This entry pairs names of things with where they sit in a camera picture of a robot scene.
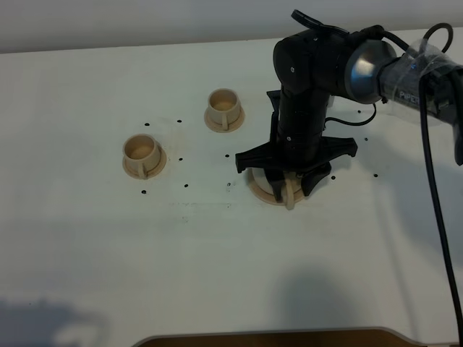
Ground beige teapot saucer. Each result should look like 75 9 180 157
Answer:
247 171 305 210

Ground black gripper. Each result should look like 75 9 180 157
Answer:
235 137 358 202

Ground beige teacup front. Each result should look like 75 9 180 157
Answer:
122 134 162 176

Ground beige teapot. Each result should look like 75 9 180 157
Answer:
248 168 305 210

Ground beige teacup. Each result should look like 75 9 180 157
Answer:
122 134 162 176
206 88 242 111

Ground beige saucer front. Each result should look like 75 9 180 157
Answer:
122 148 167 180

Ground beige teacup rear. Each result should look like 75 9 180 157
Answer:
206 88 242 111

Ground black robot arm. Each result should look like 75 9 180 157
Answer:
235 25 462 202

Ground beige saucer rear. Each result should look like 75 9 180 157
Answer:
204 107 245 133

